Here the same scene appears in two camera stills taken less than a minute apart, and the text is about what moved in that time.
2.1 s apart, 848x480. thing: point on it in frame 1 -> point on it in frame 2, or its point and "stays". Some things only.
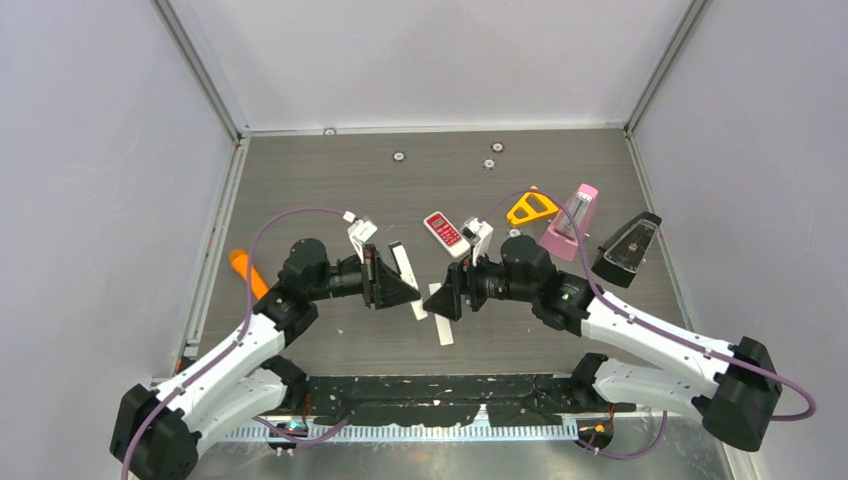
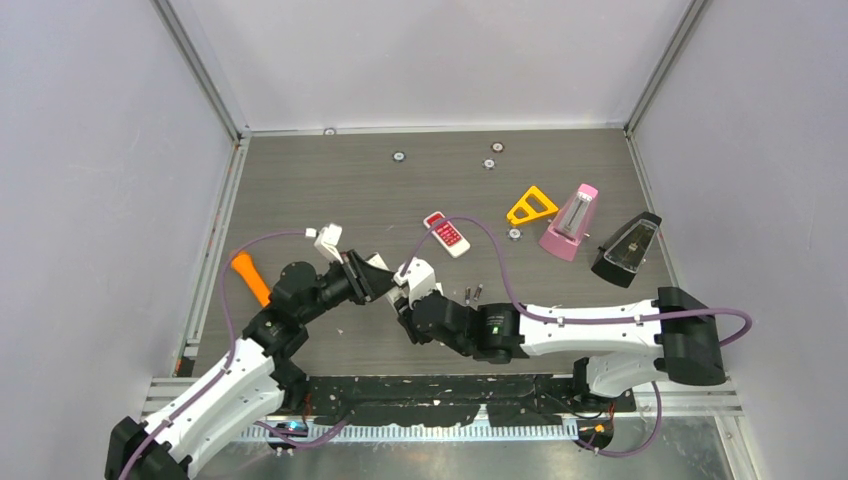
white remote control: (438, 226) stays
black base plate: (507, 401) stays
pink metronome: (560, 240) stays
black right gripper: (448, 302) -> (415, 334)
